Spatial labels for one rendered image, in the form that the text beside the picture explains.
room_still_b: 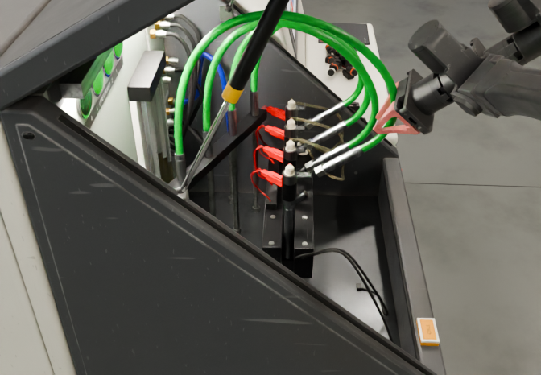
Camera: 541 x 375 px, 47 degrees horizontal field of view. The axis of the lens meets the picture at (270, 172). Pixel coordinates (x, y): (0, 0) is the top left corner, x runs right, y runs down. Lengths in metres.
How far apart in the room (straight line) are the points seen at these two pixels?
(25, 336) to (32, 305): 0.07
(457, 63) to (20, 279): 0.68
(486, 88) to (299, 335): 0.42
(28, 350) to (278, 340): 0.37
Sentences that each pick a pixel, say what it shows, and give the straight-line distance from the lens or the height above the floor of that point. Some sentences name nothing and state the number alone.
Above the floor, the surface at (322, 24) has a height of 1.41.
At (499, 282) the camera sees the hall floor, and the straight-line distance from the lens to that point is 2.65.
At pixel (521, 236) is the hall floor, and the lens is 2.88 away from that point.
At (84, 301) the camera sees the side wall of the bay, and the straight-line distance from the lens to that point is 0.90.
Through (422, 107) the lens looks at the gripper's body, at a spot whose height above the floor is 1.29.
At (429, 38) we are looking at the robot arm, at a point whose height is 1.42.
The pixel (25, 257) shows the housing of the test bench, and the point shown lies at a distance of 0.87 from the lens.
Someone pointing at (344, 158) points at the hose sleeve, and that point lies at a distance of 1.11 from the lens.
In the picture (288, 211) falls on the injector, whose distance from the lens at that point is 1.18.
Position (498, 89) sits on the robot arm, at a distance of 0.85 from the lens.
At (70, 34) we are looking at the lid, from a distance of 0.64.
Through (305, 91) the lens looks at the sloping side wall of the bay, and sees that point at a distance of 1.40.
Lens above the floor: 1.79
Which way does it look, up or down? 36 degrees down
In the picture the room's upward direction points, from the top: straight up
